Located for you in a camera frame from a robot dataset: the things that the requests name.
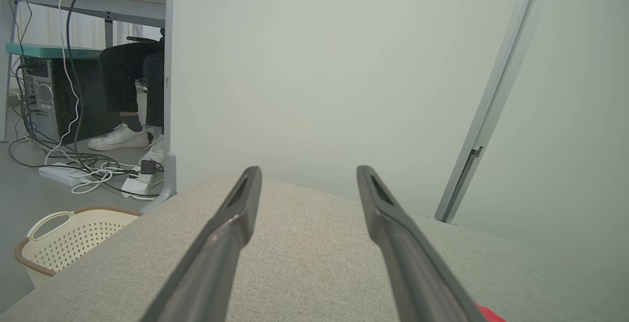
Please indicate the aluminium partition joint post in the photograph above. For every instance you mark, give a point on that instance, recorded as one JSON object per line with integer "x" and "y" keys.
{"x": 496, "y": 81}

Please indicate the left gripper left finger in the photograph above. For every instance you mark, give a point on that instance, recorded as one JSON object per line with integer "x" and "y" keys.
{"x": 216, "y": 258}

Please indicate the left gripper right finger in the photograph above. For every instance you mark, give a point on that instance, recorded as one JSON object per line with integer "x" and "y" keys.
{"x": 413, "y": 263}

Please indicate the cream perforated laundry basket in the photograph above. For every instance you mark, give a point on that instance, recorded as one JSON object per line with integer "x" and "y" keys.
{"x": 73, "y": 243}

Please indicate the grey office desk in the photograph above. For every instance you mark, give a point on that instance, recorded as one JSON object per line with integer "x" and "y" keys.
{"x": 123, "y": 5}

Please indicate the red garment with white sleeves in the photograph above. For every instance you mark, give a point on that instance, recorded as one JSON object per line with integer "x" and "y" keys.
{"x": 489, "y": 316}

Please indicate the black computer tower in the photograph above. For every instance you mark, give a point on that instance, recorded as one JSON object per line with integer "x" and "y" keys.
{"x": 88, "y": 115}

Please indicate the white power strip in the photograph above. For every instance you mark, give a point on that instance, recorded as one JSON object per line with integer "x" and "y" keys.
{"x": 135, "y": 184}
{"x": 61, "y": 173}

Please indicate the seated person black trousers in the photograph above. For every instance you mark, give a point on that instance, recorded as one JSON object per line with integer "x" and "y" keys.
{"x": 123, "y": 71}

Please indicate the white sneaker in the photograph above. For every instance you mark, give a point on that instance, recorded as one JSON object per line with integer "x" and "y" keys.
{"x": 118, "y": 139}
{"x": 156, "y": 152}

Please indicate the black plug adapter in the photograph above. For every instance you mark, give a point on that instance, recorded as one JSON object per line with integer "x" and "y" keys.
{"x": 148, "y": 166}

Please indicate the grey partition edge post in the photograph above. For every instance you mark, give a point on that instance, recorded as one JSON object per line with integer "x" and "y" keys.
{"x": 170, "y": 66}

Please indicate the teal shelf board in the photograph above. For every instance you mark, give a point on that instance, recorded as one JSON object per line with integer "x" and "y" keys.
{"x": 49, "y": 50}

